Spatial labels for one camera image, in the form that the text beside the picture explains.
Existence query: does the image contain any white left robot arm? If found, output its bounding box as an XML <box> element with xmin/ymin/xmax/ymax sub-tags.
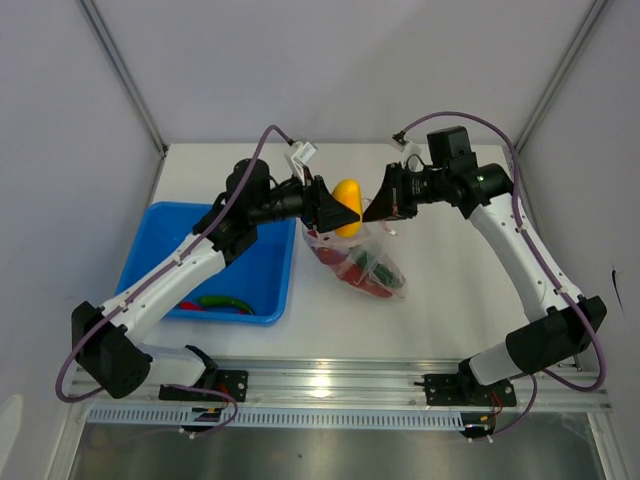
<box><xmin>70</xmin><ymin>158</ymin><xmax>360</xmax><ymax>400</ymax></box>

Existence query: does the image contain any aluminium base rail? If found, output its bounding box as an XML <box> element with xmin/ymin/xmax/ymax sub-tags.
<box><xmin>65</xmin><ymin>357</ymin><xmax>612</xmax><ymax>413</ymax></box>

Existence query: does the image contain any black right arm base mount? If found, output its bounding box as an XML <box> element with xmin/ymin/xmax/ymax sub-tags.
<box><xmin>414</xmin><ymin>374</ymin><xmax>517</xmax><ymax>407</ymax></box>

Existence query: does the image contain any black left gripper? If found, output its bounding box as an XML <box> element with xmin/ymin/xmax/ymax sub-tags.
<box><xmin>250</xmin><ymin>166</ymin><xmax>360</xmax><ymax>234</ymax></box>

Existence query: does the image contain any aluminium frame post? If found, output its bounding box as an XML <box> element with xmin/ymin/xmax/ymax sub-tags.
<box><xmin>77</xmin><ymin>0</ymin><xmax>169</xmax><ymax>156</ymax></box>
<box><xmin>514</xmin><ymin>0</ymin><xmax>613</xmax><ymax>153</ymax></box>

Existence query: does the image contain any orange yellow toy mango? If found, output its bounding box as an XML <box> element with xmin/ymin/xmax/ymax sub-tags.
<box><xmin>332</xmin><ymin>179</ymin><xmax>363</xmax><ymax>238</ymax></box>

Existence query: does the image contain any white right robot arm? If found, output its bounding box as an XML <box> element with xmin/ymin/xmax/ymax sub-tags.
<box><xmin>363</xmin><ymin>126</ymin><xmax>607</xmax><ymax>404</ymax></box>

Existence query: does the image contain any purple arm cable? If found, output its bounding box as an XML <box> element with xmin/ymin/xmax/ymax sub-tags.
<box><xmin>54</xmin><ymin>124</ymin><xmax>301</xmax><ymax>441</ymax></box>
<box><xmin>399</xmin><ymin>110</ymin><xmax>610</xmax><ymax>444</ymax></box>

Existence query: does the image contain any left aluminium frame post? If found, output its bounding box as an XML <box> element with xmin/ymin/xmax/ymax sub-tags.
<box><xmin>77</xmin><ymin>0</ymin><xmax>169</xmax><ymax>156</ymax></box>

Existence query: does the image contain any green toy chili pepper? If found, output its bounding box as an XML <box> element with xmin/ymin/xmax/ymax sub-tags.
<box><xmin>197</xmin><ymin>295</ymin><xmax>255</xmax><ymax>315</ymax></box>

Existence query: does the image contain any dark green toy cucumber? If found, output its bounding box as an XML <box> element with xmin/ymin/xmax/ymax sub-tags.
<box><xmin>350</xmin><ymin>246</ymin><xmax>404</xmax><ymax>289</ymax></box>

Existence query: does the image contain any slotted white cable duct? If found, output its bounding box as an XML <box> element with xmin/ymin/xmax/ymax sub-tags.
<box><xmin>87</xmin><ymin>404</ymin><xmax>465</xmax><ymax>431</ymax></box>

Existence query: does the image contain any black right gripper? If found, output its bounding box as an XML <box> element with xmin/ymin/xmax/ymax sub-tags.
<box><xmin>361</xmin><ymin>162</ymin><xmax>450</xmax><ymax>223</ymax></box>

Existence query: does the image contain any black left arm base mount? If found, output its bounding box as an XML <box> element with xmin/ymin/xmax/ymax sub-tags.
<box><xmin>158</xmin><ymin>369</ymin><xmax>249</xmax><ymax>403</ymax></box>

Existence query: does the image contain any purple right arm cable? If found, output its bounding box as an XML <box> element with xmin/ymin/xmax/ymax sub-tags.
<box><xmin>399</xmin><ymin>110</ymin><xmax>610</xmax><ymax>444</ymax></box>

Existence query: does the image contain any red toy lobster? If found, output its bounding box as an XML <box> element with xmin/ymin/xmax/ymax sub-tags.
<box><xmin>312</xmin><ymin>247</ymin><xmax>404</xmax><ymax>298</ymax></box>

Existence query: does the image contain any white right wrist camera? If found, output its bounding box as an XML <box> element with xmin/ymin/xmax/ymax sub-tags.
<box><xmin>392</xmin><ymin>130</ymin><xmax>422</xmax><ymax>158</ymax></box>

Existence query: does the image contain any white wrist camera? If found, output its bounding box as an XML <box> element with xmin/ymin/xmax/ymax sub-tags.
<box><xmin>392</xmin><ymin>130</ymin><xmax>422</xmax><ymax>158</ymax></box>
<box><xmin>284</xmin><ymin>140</ymin><xmax>317</xmax><ymax>183</ymax></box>

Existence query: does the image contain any clear pink zip top bag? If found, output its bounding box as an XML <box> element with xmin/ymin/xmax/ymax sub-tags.
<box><xmin>302</xmin><ymin>221</ymin><xmax>407</xmax><ymax>299</ymax></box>

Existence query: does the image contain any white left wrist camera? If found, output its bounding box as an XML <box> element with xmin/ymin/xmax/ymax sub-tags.
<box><xmin>284</xmin><ymin>140</ymin><xmax>317</xmax><ymax>183</ymax></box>

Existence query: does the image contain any blue plastic bin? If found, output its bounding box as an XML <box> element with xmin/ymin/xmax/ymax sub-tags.
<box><xmin>115</xmin><ymin>202</ymin><xmax>296</xmax><ymax>326</ymax></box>

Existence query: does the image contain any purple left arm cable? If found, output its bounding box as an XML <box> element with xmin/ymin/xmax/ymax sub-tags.
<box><xmin>54</xmin><ymin>124</ymin><xmax>301</xmax><ymax>441</ymax></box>

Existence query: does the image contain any red toy chili pepper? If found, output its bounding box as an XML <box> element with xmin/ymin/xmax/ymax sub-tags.
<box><xmin>177</xmin><ymin>301</ymin><xmax>253</xmax><ymax>315</ymax></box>

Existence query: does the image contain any right aluminium frame post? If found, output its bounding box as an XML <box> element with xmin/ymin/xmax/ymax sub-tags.
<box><xmin>514</xmin><ymin>0</ymin><xmax>613</xmax><ymax>153</ymax></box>

